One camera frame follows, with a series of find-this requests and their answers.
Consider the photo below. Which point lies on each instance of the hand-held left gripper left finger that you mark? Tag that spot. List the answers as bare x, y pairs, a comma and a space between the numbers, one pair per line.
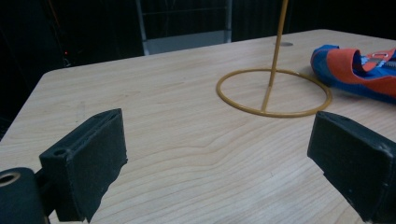
88, 161

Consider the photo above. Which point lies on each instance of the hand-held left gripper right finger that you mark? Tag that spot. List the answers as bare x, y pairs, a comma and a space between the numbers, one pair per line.
355, 158

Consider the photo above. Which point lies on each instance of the grey metal frame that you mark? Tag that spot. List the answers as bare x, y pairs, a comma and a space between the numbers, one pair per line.
183, 42

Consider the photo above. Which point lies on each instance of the blue and orange shoe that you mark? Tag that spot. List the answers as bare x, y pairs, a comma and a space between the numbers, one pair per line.
342, 67

